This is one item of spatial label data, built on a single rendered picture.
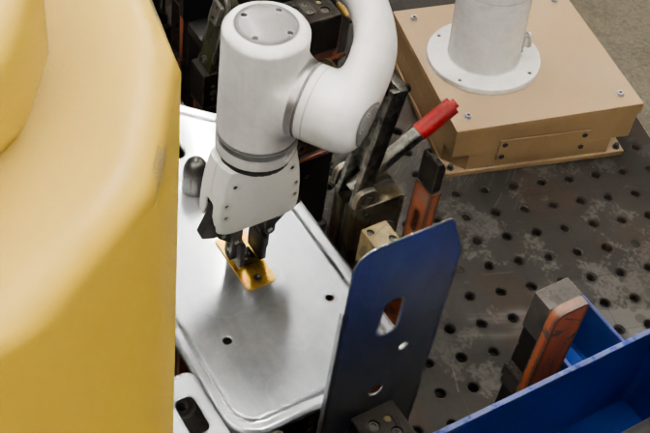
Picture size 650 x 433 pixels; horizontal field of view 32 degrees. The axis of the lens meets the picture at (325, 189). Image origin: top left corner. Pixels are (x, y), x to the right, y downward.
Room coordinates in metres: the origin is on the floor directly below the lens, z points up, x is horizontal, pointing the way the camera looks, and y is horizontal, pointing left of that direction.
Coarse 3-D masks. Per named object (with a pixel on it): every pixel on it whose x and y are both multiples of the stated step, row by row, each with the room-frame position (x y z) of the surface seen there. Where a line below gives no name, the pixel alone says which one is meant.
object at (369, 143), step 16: (384, 96) 0.91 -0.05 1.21; (400, 96) 0.91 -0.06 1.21; (384, 112) 0.90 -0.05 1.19; (384, 128) 0.90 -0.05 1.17; (368, 144) 0.91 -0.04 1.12; (384, 144) 0.90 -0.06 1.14; (352, 160) 0.91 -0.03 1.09; (368, 160) 0.89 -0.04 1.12; (368, 176) 0.89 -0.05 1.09; (352, 192) 0.89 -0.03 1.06; (352, 208) 0.88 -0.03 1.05
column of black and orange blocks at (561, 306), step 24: (552, 288) 0.69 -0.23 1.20; (576, 288) 0.69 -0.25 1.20; (528, 312) 0.68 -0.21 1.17; (552, 312) 0.66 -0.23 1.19; (576, 312) 0.67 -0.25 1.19; (528, 336) 0.67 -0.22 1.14; (552, 336) 0.66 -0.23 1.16; (528, 360) 0.66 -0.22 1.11; (552, 360) 0.67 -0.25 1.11; (504, 384) 0.68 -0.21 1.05; (528, 384) 0.65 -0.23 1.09
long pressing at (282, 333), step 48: (192, 144) 0.99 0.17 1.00; (192, 240) 0.84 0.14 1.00; (288, 240) 0.86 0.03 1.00; (192, 288) 0.77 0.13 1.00; (240, 288) 0.78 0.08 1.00; (288, 288) 0.79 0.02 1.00; (336, 288) 0.80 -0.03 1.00; (192, 336) 0.70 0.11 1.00; (240, 336) 0.71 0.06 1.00; (288, 336) 0.72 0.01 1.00; (240, 384) 0.66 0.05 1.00; (288, 384) 0.66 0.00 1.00; (240, 432) 0.60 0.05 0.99
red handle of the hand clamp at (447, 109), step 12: (444, 108) 0.97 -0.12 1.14; (456, 108) 0.97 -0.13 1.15; (420, 120) 0.96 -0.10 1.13; (432, 120) 0.96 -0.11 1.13; (444, 120) 0.96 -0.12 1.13; (408, 132) 0.95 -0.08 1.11; (420, 132) 0.95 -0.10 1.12; (432, 132) 0.95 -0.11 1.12; (396, 144) 0.94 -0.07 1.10; (408, 144) 0.94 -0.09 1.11; (384, 156) 0.93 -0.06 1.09; (396, 156) 0.93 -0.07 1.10; (384, 168) 0.92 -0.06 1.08; (348, 180) 0.91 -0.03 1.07
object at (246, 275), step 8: (216, 240) 0.84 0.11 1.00; (248, 248) 0.83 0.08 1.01; (224, 256) 0.82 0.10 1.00; (248, 256) 0.82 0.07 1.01; (256, 256) 0.83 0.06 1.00; (232, 264) 0.81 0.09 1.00; (248, 264) 0.81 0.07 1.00; (256, 264) 0.81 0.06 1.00; (264, 264) 0.82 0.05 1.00; (240, 272) 0.80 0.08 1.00; (248, 272) 0.80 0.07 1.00; (256, 272) 0.80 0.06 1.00; (264, 272) 0.81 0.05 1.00; (272, 272) 0.81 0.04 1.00; (248, 280) 0.79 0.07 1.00; (256, 280) 0.79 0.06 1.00; (264, 280) 0.79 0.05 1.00; (272, 280) 0.79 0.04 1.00; (248, 288) 0.78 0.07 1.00; (256, 288) 0.78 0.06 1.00
